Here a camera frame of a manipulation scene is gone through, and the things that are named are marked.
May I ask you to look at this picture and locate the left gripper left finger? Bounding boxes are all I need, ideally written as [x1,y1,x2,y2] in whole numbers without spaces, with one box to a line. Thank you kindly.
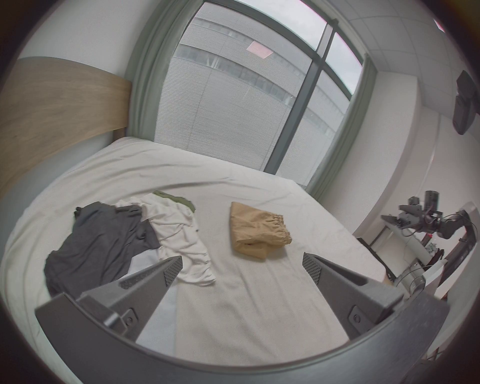
[77,256,184,343]

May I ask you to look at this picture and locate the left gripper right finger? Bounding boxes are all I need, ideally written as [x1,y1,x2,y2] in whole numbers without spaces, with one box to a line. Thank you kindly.
[302,252,405,341]

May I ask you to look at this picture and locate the tan shorts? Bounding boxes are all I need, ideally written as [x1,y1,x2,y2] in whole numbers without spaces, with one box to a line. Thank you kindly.
[230,201,292,260]

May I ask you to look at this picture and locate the pale blue garment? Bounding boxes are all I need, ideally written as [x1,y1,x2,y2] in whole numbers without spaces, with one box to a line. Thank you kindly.
[125,249,177,353]

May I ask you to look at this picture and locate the black garment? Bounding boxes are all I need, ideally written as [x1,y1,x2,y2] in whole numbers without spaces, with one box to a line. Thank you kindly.
[44,201,161,298]

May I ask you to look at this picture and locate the white garment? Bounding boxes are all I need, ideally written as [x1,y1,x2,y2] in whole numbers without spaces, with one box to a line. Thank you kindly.
[114,193,217,287]

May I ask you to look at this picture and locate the green garment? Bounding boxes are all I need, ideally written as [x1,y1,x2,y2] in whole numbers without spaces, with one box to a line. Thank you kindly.
[152,190,196,214]

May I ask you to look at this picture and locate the bed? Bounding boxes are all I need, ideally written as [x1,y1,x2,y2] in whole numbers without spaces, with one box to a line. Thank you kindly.
[0,56,385,367]

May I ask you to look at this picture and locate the window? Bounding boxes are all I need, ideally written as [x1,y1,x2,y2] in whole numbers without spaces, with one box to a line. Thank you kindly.
[154,0,364,186]

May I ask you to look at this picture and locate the grey-green curtain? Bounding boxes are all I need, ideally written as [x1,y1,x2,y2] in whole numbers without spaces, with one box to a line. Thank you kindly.
[124,0,205,142]

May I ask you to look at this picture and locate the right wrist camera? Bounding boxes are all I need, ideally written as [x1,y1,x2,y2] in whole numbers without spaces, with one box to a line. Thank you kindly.
[398,196,422,214]

